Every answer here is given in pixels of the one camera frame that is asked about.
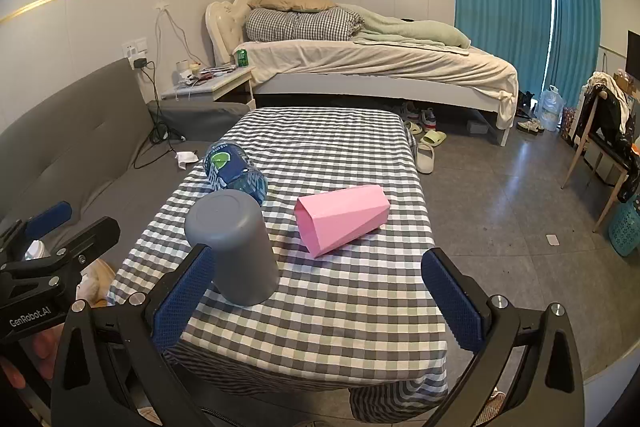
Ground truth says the black cable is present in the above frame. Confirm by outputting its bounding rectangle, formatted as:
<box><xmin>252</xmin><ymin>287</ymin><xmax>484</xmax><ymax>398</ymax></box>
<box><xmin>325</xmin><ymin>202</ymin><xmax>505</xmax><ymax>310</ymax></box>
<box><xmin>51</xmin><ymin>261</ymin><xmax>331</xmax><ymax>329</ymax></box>
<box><xmin>132</xmin><ymin>61</ymin><xmax>187</xmax><ymax>170</ymax></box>

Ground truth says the person's left hand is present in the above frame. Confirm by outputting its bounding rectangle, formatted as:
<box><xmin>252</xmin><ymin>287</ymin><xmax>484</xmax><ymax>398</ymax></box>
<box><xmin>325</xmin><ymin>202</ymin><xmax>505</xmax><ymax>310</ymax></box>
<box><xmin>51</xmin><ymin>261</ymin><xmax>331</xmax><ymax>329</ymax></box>
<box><xmin>0</xmin><ymin>327</ymin><xmax>63</xmax><ymax>392</ymax></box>

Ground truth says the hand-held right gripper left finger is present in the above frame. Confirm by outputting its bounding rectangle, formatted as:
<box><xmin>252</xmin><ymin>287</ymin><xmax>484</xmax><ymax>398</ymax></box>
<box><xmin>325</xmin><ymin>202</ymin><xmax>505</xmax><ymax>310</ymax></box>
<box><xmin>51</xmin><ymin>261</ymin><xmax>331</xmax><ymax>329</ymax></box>
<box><xmin>50</xmin><ymin>243</ymin><xmax>217</xmax><ymax>427</ymax></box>

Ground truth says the narrow teal curtain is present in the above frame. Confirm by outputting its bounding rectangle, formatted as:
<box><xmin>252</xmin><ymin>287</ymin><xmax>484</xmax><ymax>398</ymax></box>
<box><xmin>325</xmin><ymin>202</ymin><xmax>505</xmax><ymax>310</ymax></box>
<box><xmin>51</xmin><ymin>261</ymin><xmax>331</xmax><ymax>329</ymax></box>
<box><xmin>545</xmin><ymin>0</ymin><xmax>601</xmax><ymax>100</ymax></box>

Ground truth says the teal laundry basket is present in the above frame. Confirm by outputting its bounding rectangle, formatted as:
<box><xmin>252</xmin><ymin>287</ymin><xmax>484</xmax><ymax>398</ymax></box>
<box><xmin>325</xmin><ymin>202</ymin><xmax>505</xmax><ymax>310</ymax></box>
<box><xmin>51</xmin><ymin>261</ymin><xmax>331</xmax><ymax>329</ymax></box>
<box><xmin>607</xmin><ymin>194</ymin><xmax>640</xmax><ymax>257</ymax></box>

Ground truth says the white cable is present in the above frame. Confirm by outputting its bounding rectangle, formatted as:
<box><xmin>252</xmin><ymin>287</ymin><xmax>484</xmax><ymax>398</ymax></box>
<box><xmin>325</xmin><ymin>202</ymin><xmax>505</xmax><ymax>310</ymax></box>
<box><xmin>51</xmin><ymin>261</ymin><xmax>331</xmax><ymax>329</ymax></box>
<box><xmin>156</xmin><ymin>7</ymin><xmax>202</xmax><ymax>68</ymax></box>

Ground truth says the grey fabric sofa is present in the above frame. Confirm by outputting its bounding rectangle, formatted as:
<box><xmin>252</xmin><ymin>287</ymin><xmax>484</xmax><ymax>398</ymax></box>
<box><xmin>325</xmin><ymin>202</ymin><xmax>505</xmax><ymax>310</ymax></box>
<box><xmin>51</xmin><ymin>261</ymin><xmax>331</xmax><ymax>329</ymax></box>
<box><xmin>0</xmin><ymin>58</ymin><xmax>251</xmax><ymax>268</ymax></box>

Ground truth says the cream padded headboard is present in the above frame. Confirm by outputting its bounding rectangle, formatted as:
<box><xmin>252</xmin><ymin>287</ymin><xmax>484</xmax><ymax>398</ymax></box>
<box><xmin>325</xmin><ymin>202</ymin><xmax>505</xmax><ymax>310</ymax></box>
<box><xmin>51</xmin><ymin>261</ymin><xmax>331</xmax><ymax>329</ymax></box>
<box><xmin>205</xmin><ymin>0</ymin><xmax>266</xmax><ymax>66</ymax></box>

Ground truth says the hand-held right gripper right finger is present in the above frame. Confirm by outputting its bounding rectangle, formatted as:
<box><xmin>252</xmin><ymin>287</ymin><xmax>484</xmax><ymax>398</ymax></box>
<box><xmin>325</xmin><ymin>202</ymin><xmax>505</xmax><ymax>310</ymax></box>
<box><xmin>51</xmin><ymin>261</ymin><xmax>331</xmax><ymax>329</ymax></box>
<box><xmin>421</xmin><ymin>248</ymin><xmax>587</xmax><ymax>427</ymax></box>

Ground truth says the pink faceted cup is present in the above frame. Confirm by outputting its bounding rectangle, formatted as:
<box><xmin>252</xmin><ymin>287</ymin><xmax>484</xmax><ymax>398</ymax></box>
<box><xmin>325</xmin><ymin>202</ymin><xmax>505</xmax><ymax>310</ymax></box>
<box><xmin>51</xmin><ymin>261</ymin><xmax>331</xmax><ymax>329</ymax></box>
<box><xmin>295</xmin><ymin>185</ymin><xmax>391</xmax><ymax>259</ymax></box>

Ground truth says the checked quilt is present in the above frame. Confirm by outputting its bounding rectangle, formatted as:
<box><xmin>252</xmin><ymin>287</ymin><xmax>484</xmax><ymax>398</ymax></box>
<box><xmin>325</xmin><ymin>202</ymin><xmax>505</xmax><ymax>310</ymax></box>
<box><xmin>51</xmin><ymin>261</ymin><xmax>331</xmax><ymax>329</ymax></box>
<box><xmin>245</xmin><ymin>6</ymin><xmax>365</xmax><ymax>42</ymax></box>

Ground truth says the wooden chair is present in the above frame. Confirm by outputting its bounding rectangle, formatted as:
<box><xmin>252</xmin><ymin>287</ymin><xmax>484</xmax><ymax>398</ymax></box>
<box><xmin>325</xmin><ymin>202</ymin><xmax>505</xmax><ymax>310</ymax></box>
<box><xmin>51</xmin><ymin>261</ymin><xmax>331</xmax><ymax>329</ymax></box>
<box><xmin>561</xmin><ymin>79</ymin><xmax>631</xmax><ymax>233</ymax></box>

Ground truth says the checkered tablecloth table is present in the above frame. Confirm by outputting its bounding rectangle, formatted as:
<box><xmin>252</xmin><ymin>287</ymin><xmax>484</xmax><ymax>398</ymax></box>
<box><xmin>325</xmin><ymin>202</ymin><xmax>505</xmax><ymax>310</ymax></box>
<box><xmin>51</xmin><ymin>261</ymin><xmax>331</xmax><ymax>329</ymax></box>
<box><xmin>107</xmin><ymin>108</ymin><xmax>449</xmax><ymax>423</ymax></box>

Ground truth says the blue label water bottle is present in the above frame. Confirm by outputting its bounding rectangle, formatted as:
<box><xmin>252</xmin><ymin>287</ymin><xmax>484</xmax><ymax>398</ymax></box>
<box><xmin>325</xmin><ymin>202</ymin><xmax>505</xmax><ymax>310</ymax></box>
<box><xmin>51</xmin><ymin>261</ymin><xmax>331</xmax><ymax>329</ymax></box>
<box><xmin>202</xmin><ymin>139</ymin><xmax>268</xmax><ymax>206</ymax></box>

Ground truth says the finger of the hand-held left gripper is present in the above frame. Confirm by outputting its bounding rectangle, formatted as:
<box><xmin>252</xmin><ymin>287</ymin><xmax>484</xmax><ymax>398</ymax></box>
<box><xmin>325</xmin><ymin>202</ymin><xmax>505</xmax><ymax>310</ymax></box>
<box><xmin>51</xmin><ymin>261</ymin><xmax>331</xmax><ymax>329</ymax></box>
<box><xmin>0</xmin><ymin>201</ymin><xmax>72</xmax><ymax>254</ymax></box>
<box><xmin>0</xmin><ymin>216</ymin><xmax>122</xmax><ymax>292</ymax></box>

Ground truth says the white wall socket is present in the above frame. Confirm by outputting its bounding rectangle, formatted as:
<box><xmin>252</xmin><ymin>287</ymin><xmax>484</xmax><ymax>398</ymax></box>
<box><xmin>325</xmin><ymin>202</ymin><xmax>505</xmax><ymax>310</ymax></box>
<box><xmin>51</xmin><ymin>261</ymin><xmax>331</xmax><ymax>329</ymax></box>
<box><xmin>122</xmin><ymin>38</ymin><xmax>150</xmax><ymax>70</ymax></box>

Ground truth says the black monitor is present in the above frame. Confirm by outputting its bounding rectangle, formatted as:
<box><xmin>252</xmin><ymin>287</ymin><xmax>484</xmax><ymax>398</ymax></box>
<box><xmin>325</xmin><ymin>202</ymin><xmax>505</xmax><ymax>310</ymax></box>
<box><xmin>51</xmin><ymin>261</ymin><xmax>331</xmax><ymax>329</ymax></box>
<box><xmin>626</xmin><ymin>31</ymin><xmax>640</xmax><ymax>82</ymax></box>

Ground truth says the white nightstand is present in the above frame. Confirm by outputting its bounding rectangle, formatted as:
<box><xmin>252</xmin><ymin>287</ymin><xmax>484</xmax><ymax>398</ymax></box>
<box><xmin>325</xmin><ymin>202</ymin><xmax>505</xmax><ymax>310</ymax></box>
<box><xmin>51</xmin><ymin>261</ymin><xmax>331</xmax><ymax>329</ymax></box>
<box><xmin>160</xmin><ymin>66</ymin><xmax>256</xmax><ymax>110</ymax></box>

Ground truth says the black jacket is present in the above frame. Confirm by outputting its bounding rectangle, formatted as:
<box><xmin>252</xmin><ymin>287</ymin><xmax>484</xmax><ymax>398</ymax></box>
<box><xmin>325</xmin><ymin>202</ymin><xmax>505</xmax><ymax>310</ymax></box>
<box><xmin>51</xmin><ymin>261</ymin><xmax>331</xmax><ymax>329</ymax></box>
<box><xmin>585</xmin><ymin>74</ymin><xmax>640</xmax><ymax>202</ymax></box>

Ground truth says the pale green blanket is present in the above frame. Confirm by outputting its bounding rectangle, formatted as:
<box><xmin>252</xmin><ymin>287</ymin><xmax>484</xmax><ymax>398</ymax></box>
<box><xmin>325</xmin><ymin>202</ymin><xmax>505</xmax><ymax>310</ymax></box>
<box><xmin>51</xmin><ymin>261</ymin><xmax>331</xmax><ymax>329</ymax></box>
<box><xmin>336</xmin><ymin>3</ymin><xmax>472</xmax><ymax>50</ymax></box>

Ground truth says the white bed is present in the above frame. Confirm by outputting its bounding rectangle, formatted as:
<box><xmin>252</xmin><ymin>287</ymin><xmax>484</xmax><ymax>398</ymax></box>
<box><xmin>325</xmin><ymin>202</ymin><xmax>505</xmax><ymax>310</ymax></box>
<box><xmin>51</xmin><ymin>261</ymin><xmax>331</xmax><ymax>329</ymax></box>
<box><xmin>205</xmin><ymin>0</ymin><xmax>521</xmax><ymax>146</ymax></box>

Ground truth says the clear water jug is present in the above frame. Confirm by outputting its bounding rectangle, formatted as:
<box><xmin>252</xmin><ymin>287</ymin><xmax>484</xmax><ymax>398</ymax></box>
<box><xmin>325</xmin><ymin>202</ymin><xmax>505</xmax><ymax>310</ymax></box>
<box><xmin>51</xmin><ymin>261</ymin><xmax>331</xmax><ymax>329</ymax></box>
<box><xmin>539</xmin><ymin>85</ymin><xmax>563</xmax><ymax>132</ymax></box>

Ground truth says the white slipper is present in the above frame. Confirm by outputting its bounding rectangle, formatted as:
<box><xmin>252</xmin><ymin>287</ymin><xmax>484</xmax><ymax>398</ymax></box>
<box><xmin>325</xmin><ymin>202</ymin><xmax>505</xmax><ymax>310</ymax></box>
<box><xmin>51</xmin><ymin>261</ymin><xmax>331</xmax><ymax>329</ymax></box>
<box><xmin>416</xmin><ymin>143</ymin><xmax>436</xmax><ymax>174</ymax></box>

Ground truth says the beige pillow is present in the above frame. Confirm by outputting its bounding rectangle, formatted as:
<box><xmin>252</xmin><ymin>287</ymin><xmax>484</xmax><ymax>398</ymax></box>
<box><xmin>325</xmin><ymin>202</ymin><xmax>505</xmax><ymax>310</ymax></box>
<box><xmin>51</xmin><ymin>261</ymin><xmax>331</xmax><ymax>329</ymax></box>
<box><xmin>265</xmin><ymin>0</ymin><xmax>337</xmax><ymax>14</ymax></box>

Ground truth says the beige cloth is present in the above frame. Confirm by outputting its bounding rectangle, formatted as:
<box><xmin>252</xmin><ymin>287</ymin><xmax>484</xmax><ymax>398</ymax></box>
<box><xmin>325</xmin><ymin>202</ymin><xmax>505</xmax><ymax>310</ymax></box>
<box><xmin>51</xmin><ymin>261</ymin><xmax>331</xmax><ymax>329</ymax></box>
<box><xmin>75</xmin><ymin>258</ymin><xmax>118</xmax><ymax>308</ymax></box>

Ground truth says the grey plastic cup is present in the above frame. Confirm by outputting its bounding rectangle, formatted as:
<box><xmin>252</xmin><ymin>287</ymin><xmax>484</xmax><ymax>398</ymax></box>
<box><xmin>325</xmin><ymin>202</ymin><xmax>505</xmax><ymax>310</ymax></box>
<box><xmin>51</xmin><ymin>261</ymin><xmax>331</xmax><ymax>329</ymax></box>
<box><xmin>185</xmin><ymin>190</ymin><xmax>280</xmax><ymax>306</ymax></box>

